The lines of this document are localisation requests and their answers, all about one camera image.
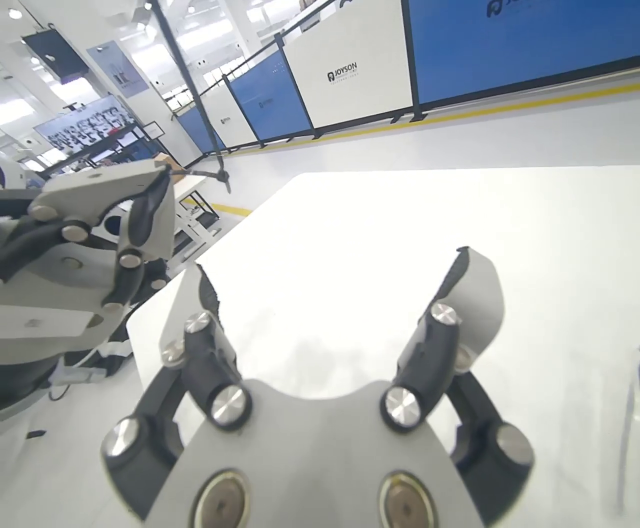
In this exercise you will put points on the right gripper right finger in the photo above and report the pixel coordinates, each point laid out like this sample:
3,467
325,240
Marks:
430,360

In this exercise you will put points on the wide display screen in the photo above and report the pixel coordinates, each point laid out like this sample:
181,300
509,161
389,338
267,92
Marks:
85,125

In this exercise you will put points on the large blue partition panel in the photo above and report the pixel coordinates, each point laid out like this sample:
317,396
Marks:
520,50

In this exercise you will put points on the grey poster banner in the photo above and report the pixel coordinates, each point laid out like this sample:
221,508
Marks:
117,70

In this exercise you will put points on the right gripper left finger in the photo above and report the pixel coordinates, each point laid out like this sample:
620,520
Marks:
207,365

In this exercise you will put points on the large white partition panel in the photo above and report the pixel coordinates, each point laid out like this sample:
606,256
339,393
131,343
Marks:
360,95

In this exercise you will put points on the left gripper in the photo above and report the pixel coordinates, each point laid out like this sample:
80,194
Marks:
45,295

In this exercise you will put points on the small black strip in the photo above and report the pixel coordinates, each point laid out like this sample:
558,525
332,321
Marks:
36,434

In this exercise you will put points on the robot body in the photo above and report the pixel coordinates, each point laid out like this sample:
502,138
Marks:
111,231

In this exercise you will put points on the white desk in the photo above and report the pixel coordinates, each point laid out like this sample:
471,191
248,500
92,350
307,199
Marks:
192,192

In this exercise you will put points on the black frame rack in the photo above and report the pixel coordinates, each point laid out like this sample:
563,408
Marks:
125,140

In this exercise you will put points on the brown cardboard box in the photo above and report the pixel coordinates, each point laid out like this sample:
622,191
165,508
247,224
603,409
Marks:
167,161

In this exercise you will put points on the small blue partition panel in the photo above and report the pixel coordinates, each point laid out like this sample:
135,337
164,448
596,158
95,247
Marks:
197,132

